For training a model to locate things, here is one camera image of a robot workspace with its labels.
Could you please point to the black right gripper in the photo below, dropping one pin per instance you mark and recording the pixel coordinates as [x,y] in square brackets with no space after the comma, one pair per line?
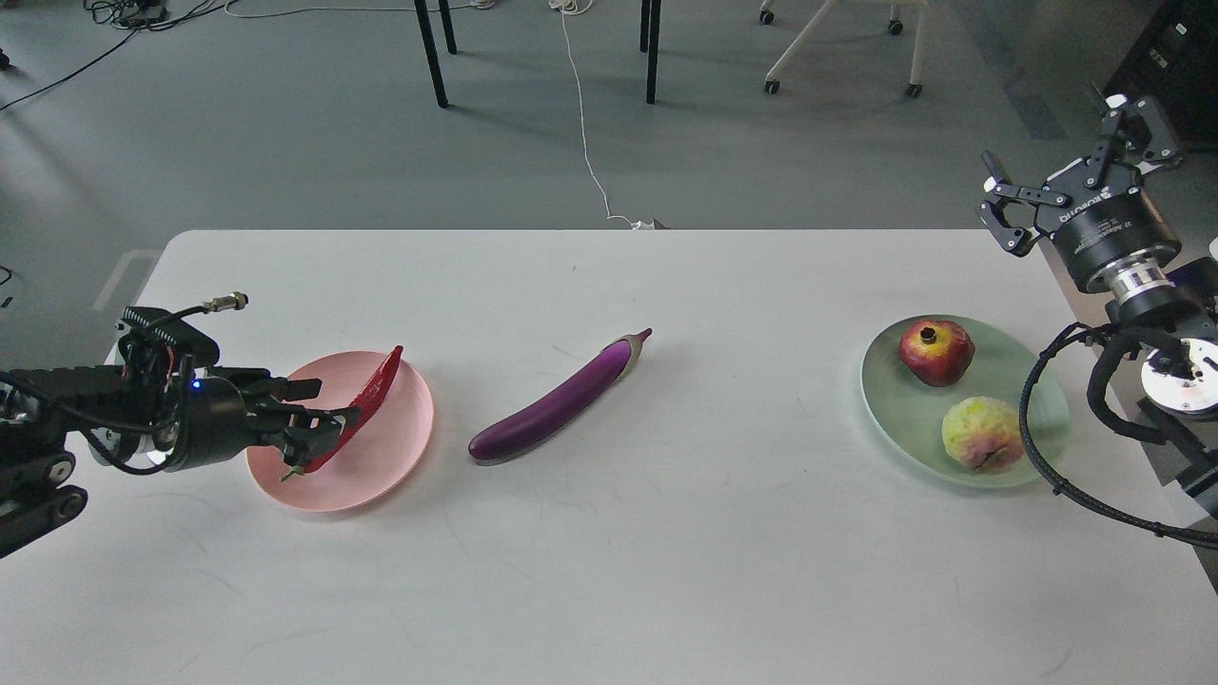
[1094,211]

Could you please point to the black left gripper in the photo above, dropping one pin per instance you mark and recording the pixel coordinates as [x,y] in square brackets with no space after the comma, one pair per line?
[188,410]

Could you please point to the red chili pepper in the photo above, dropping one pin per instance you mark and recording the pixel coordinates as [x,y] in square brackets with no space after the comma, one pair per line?
[367,404]

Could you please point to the red pomegranate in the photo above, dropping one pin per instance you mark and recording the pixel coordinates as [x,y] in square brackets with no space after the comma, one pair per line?
[937,352]

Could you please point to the yellow-green custard apple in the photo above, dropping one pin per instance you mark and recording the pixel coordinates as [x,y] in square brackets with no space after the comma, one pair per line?
[982,434]

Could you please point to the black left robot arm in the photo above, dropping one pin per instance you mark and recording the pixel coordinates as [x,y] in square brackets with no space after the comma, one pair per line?
[41,408]

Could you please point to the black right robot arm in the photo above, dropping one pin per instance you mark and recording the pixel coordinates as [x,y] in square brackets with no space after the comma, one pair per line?
[1155,377]

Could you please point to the pink plate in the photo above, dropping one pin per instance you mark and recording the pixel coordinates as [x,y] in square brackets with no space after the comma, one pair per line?
[377,459]

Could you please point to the black equipment cabinet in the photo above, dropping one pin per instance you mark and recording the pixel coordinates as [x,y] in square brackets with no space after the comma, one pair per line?
[1174,60]

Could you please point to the purple eggplant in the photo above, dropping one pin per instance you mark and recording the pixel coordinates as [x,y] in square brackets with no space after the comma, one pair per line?
[533,425]

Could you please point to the light green plate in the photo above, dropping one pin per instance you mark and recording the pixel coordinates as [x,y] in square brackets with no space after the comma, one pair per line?
[908,413]

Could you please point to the white rolling chair base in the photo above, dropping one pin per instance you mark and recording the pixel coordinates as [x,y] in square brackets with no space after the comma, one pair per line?
[915,15]

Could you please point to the black table leg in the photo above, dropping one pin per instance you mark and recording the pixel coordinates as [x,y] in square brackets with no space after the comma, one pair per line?
[430,44]
[649,33]

